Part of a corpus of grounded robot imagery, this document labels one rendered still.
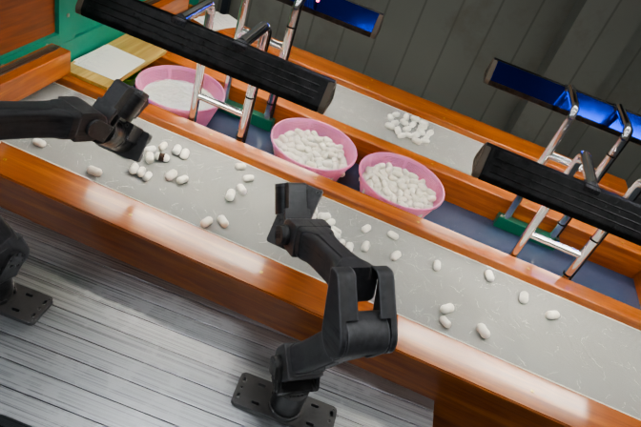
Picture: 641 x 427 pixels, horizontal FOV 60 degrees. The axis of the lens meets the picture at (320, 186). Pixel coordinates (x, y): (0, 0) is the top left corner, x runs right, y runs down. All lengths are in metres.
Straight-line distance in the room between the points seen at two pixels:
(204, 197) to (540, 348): 0.87
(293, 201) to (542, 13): 2.63
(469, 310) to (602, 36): 2.25
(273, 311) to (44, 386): 0.44
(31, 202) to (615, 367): 1.39
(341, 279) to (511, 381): 0.60
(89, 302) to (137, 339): 0.13
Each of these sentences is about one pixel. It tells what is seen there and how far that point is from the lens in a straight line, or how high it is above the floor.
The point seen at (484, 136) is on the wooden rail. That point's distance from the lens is 2.11.
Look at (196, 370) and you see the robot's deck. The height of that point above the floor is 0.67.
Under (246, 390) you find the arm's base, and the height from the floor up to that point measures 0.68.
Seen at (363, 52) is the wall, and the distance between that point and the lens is 3.56.
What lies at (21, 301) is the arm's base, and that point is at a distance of 1.24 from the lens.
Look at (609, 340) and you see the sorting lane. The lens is 1.60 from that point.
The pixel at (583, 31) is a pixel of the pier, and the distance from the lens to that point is 3.35.
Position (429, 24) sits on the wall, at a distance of 3.46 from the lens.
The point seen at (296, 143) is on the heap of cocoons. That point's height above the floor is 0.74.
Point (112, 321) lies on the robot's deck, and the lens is 1.21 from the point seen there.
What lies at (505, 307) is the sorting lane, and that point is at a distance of 1.47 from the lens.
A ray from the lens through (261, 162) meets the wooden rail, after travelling 1.52.
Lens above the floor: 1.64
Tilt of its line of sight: 36 degrees down
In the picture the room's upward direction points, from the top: 20 degrees clockwise
